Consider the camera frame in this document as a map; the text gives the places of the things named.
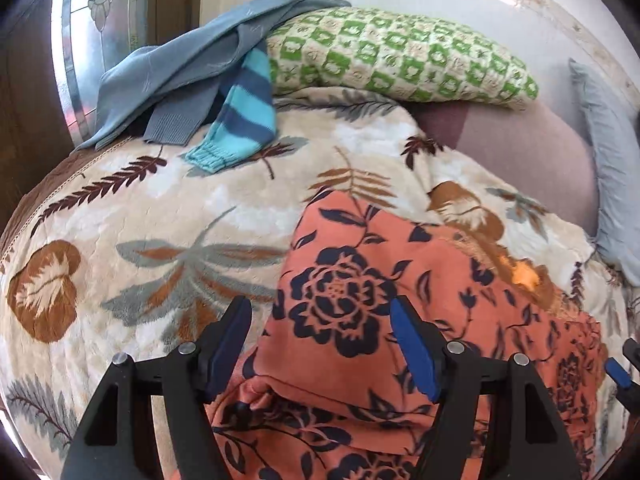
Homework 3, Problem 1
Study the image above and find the wooden window frame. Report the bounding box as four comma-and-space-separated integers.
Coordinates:
0, 0, 206, 241

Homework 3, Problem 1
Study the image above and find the pale blue pillow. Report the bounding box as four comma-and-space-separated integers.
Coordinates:
568, 58, 640, 288

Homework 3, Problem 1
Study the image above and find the mauve quilted bedsheet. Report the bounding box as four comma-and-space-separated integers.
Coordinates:
407, 100, 601, 236

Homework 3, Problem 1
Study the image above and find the orange floral garment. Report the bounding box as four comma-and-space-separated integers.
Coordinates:
210, 187, 608, 480

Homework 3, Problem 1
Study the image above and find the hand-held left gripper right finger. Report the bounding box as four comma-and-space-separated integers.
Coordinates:
389, 295, 587, 480

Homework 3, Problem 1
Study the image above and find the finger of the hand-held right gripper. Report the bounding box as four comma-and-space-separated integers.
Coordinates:
604, 337, 640, 403

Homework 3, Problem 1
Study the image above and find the green checked pillow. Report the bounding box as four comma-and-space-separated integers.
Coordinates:
265, 6, 540, 111

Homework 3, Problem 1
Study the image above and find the blue-grey sweater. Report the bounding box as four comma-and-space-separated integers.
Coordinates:
72, 0, 351, 151

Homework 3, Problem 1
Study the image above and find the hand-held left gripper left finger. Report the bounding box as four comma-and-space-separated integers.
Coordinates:
60, 296, 253, 480

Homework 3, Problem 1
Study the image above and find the leaf-print fleece blanket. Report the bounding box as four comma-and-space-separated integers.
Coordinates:
0, 87, 636, 480

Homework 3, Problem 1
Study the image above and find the leaded glass window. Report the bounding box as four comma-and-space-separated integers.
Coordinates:
50, 0, 151, 156

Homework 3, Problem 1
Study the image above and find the blue striped knit sweater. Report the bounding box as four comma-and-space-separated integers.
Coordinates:
185, 40, 279, 173

